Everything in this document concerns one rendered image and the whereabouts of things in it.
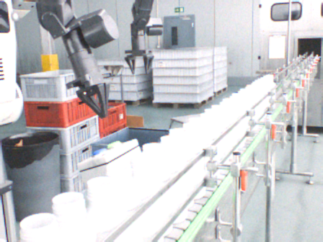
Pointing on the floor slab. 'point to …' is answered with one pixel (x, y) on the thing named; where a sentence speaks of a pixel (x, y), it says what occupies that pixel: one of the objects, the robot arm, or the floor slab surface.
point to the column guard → (50, 63)
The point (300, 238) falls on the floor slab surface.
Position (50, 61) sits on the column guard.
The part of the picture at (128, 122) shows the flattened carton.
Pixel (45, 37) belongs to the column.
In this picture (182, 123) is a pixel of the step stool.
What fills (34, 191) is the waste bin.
